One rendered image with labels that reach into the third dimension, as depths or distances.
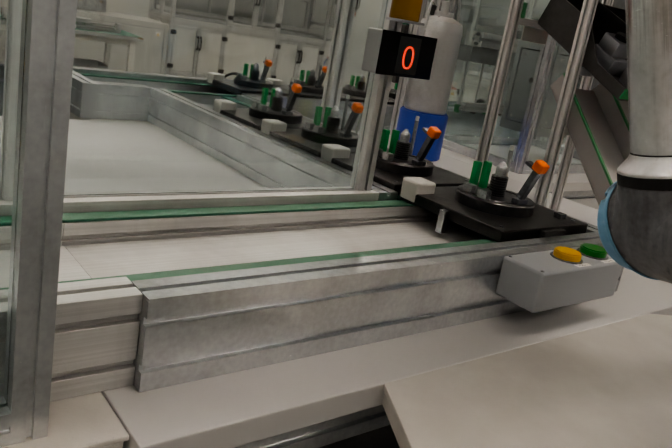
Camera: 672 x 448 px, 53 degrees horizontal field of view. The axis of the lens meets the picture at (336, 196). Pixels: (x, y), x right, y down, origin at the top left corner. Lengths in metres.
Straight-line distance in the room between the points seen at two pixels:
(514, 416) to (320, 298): 0.25
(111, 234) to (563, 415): 0.60
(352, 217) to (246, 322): 0.45
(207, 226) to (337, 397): 0.36
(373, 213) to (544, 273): 0.34
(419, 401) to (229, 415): 0.21
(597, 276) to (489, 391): 0.32
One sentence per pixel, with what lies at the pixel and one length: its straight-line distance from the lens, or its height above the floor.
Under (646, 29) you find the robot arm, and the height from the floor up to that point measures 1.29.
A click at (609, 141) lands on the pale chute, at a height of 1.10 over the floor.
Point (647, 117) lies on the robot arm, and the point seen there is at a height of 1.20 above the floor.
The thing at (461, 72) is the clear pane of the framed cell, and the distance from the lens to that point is 2.48.
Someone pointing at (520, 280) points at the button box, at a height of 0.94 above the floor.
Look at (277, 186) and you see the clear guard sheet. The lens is 1.10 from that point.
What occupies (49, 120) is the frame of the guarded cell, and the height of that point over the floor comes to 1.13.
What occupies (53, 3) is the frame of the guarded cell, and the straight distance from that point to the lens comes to 0.54.
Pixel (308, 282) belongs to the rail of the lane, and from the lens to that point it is 0.76.
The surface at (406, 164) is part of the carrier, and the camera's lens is 1.35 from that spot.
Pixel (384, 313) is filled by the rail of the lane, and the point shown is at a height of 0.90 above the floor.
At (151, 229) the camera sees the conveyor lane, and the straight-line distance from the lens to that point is 0.95.
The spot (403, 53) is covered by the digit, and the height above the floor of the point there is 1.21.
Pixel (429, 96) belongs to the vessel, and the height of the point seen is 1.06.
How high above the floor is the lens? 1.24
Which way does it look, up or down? 14 degrees down
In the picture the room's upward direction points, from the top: 10 degrees clockwise
